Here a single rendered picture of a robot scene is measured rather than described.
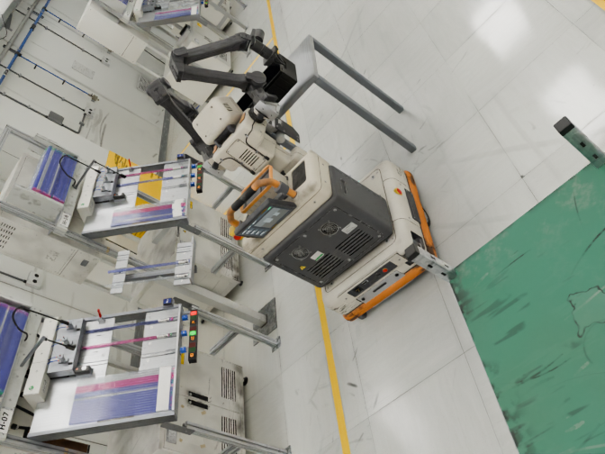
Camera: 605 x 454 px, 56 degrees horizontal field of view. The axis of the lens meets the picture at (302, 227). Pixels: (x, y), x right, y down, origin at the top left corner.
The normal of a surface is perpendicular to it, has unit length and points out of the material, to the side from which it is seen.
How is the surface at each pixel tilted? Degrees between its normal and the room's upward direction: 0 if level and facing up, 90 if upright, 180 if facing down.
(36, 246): 90
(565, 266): 0
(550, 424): 0
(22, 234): 90
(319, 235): 90
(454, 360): 0
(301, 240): 90
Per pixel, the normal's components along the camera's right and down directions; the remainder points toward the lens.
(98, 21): 0.11, 0.66
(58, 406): -0.10, -0.73
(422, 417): -0.76, -0.42
